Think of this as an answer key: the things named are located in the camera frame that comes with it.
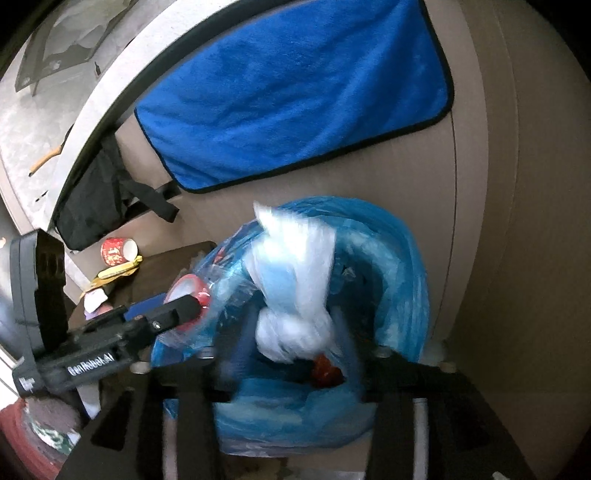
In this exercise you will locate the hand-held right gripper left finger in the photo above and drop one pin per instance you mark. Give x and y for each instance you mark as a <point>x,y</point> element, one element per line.
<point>194,378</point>

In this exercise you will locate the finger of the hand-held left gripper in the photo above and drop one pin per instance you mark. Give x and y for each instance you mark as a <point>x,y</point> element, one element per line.
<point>143,307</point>
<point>175,314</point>

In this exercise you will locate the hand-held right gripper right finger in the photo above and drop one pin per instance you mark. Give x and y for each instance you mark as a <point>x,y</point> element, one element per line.
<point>401,378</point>

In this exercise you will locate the yellow snack wrapper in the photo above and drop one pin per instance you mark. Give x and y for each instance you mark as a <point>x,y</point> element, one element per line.
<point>115,272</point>

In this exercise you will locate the red paper cup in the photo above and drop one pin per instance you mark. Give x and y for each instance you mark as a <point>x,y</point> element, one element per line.
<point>113,253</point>

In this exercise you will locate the blue trash bag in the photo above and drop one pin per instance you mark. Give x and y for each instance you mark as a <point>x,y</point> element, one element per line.
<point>392,286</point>

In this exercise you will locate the white tissue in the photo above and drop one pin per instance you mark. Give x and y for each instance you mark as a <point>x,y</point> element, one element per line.
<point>295,277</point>

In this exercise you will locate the brown blanket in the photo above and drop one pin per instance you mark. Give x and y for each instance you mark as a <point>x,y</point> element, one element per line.
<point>161,267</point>

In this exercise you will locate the black bag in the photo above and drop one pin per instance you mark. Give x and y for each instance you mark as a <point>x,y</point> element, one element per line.
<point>92,203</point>

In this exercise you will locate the white kitchen countertop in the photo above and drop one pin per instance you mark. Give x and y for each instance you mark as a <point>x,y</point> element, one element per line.
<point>106,87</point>

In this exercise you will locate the blue towel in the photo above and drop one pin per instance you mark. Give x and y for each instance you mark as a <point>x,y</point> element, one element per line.
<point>295,92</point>

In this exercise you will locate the clear plastic sheet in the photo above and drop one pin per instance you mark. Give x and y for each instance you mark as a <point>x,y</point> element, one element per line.
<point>87,27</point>

